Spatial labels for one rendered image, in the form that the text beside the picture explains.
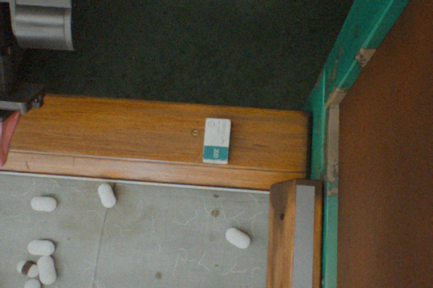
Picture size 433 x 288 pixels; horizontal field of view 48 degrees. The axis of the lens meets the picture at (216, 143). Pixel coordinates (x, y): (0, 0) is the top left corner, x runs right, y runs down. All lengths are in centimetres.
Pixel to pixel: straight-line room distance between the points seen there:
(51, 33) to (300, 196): 33
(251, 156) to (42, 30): 32
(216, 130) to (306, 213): 18
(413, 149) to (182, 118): 41
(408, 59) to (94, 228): 49
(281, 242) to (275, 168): 13
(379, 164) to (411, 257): 10
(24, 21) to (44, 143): 24
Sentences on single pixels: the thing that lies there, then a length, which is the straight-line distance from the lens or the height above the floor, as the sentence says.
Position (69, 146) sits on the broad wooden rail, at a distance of 73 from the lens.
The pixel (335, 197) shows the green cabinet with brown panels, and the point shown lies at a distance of 58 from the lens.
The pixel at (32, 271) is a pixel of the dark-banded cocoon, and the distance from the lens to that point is 73.
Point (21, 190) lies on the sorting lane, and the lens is 77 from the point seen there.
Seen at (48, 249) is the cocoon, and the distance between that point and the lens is 72.
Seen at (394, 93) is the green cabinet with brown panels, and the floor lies 107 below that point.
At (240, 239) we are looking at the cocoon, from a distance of 68.
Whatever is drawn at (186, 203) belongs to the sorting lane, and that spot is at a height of 74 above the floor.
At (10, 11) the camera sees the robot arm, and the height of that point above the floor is 98.
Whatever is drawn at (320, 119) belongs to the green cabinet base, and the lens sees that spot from 66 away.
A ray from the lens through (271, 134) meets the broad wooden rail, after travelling 70.
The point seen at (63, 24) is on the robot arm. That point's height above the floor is 98.
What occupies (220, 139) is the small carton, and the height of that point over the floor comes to 78.
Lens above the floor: 144
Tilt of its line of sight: 75 degrees down
